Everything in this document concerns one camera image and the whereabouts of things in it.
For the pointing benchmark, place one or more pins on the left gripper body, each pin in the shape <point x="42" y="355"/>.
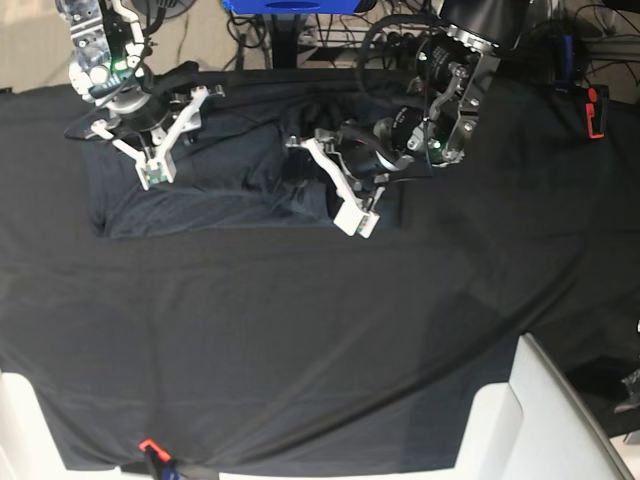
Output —
<point x="366" y="154"/>

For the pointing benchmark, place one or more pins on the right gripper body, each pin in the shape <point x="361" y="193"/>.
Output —
<point x="134" y="108"/>

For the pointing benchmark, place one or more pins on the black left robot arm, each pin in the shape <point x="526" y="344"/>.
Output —
<point x="431" y="124"/>

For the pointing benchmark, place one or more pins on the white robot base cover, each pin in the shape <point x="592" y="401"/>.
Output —
<point x="535" y="426"/>

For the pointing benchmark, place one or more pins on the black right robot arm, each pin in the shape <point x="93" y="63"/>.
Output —
<point x="118" y="31"/>

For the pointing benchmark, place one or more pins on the blue plastic bin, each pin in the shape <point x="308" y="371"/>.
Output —
<point x="331" y="7"/>

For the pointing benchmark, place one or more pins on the metal table leg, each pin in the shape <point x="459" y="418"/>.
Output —
<point x="284" y="32"/>

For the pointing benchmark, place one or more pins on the white power strip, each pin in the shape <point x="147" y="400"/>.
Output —
<point x="324" y="41"/>

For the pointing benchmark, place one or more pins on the red black clamp right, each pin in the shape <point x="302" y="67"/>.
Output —
<point x="596" y="111"/>

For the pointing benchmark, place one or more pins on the red black clamp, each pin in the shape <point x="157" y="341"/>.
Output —
<point x="596" y="111"/>
<point x="160" y="464"/>

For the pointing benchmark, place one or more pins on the red black clamp bottom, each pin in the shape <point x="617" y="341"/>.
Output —
<point x="160" y="464"/>

